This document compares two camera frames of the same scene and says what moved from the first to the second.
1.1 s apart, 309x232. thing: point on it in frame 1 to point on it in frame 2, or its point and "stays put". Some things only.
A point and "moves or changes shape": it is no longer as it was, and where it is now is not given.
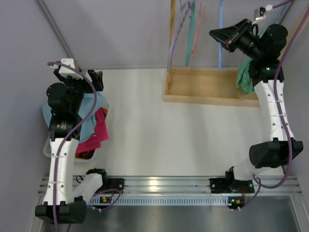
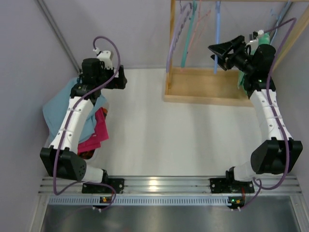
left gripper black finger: (98, 81) to (122, 80)
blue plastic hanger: (219, 43) moves or changes shape
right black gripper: (234, 36) to (231, 56)
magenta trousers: (101, 134) stays put
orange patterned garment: (88, 154) stays put
